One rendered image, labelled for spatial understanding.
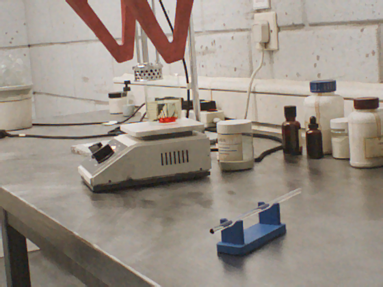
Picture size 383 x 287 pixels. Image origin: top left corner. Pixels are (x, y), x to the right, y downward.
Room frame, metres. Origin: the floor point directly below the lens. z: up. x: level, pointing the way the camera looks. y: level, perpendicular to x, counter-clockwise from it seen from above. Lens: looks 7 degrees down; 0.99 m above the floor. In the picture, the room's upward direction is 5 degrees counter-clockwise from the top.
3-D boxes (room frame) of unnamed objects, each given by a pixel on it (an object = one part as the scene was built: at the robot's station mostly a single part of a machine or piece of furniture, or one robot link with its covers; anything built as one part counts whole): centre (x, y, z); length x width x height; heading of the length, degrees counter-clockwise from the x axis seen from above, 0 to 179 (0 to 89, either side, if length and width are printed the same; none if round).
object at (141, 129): (1.24, 0.02, 0.83); 0.12 x 0.12 x 0.01; 15
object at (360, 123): (1.19, -0.31, 0.80); 0.06 x 0.06 x 0.11
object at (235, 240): (0.81, -0.08, 0.77); 0.10 x 0.03 x 0.04; 143
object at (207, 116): (1.99, -0.02, 0.77); 0.40 x 0.06 x 0.04; 26
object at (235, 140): (1.25, -0.10, 0.79); 0.06 x 0.06 x 0.08
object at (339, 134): (1.28, -0.30, 0.78); 0.06 x 0.06 x 0.07
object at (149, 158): (1.23, 0.04, 0.79); 0.22 x 0.13 x 0.08; 105
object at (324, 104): (1.35, -0.28, 0.81); 0.07 x 0.07 x 0.13
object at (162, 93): (1.25, 0.01, 0.88); 0.07 x 0.06 x 0.08; 121
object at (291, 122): (1.35, -0.21, 0.79); 0.04 x 0.04 x 0.09
